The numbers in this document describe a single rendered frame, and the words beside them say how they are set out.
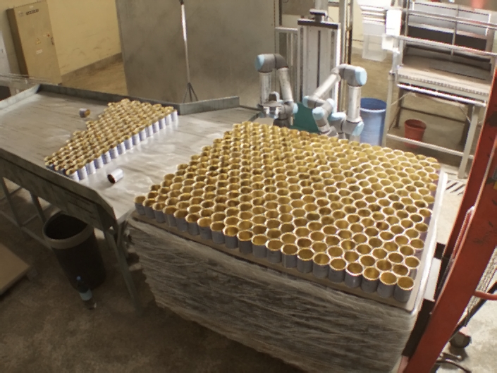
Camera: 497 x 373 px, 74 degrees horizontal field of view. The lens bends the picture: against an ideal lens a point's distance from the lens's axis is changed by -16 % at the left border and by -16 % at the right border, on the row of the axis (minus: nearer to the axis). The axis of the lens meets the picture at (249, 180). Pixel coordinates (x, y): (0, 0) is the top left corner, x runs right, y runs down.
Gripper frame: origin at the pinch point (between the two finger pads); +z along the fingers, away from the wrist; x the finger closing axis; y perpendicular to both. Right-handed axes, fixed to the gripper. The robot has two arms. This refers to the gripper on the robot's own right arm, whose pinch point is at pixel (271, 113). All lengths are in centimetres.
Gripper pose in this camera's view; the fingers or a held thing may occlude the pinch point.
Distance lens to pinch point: 267.9
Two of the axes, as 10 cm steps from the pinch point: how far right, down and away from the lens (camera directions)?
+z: -1.2, 5.9, -8.0
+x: -9.9, -0.3, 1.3
